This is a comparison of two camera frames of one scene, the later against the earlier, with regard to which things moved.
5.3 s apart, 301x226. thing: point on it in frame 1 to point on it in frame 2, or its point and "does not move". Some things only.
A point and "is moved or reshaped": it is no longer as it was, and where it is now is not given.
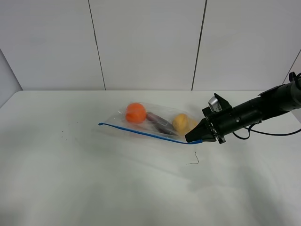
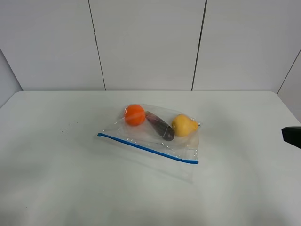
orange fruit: x=135 y=113 does not move
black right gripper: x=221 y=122 to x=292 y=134
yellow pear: x=182 y=124 does not move
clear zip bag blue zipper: x=151 y=120 is moved or reshaped
